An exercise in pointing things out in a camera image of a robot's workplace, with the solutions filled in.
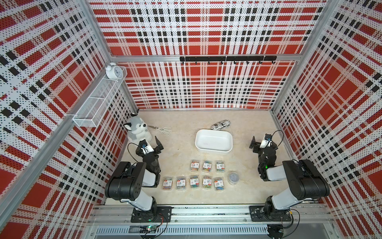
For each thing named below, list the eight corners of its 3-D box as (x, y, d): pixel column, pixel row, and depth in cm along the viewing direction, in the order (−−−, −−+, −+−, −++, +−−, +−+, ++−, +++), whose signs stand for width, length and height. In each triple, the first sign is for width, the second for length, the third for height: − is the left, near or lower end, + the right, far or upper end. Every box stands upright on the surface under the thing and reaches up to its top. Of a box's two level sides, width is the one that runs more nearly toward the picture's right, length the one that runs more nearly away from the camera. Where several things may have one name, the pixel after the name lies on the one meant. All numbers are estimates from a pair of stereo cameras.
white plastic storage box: (195, 155, 97) (194, 151, 93) (195, 131, 111) (195, 125, 106) (233, 155, 97) (235, 151, 93) (229, 130, 110) (230, 125, 106)
